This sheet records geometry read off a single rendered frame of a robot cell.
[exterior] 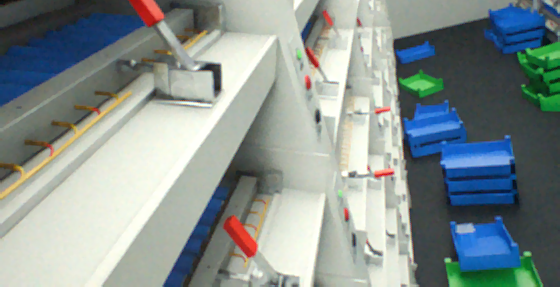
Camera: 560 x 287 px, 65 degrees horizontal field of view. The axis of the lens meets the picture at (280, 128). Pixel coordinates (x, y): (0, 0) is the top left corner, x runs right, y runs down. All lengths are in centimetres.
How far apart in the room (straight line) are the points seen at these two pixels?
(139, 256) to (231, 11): 29
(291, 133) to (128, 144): 26
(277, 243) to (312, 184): 9
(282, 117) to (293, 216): 11
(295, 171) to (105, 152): 29
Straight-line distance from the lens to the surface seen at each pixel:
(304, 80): 49
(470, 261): 180
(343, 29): 114
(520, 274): 194
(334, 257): 57
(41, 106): 25
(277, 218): 47
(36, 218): 21
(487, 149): 232
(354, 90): 120
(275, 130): 48
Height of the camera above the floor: 139
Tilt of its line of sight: 24 degrees down
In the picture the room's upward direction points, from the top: 19 degrees counter-clockwise
